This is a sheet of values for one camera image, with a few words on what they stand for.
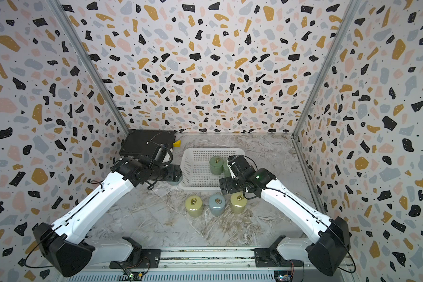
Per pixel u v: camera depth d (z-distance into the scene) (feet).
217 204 2.67
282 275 2.33
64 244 1.21
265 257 2.40
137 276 2.34
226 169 3.13
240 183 1.88
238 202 2.71
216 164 3.12
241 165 1.92
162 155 1.93
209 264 2.40
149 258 2.42
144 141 3.72
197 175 3.29
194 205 2.65
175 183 2.57
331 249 1.26
